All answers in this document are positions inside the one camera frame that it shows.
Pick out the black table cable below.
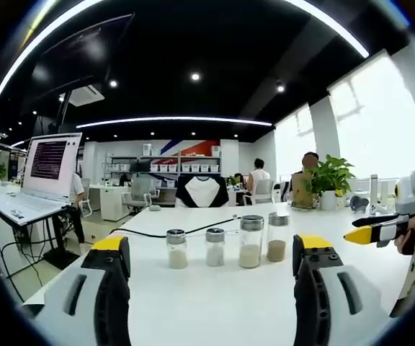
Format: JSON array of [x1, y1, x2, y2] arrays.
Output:
[[109, 215, 238, 239]]

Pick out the ceiling air conditioner unit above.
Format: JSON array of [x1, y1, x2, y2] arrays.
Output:
[[68, 84, 106, 108]]

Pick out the green plant in white pot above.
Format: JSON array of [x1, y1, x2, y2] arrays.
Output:
[[302, 154, 356, 212]]

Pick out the small glass seasoning bottle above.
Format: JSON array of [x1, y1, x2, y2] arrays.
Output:
[[205, 227, 226, 268], [166, 228, 189, 270]]

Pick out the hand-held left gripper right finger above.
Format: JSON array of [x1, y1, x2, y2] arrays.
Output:
[[292, 234, 396, 346]]

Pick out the black-legged laptop stand desk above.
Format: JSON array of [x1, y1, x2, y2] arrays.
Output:
[[0, 203, 82, 271]]

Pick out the shelf with white bins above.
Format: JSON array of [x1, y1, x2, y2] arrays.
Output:
[[102, 143, 223, 189]]

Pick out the white office desk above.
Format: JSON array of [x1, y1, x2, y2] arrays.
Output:
[[87, 183, 133, 223]]

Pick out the tall seasoning bottle brown powder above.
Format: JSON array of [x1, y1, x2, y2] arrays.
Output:
[[265, 211, 290, 263]]

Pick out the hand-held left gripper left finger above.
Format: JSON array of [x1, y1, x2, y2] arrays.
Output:
[[30, 236, 133, 346]]

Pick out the long ceiling light strip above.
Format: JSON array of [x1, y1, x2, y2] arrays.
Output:
[[75, 116, 273, 130]]

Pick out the white laptop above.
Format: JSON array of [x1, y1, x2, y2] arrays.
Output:
[[0, 132, 84, 227]]

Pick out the grey office chair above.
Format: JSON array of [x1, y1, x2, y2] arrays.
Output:
[[121, 177, 159, 214]]

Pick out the beige printed cloth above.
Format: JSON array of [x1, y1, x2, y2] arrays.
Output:
[[388, 251, 415, 319]]

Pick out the white upright device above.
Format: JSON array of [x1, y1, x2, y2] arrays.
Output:
[[369, 174, 380, 214]]

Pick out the tall seasoning bottle white powder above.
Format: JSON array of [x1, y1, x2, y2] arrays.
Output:
[[238, 214, 265, 270]]

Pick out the chair with black-white shirt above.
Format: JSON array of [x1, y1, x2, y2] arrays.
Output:
[[174, 174, 230, 209]]

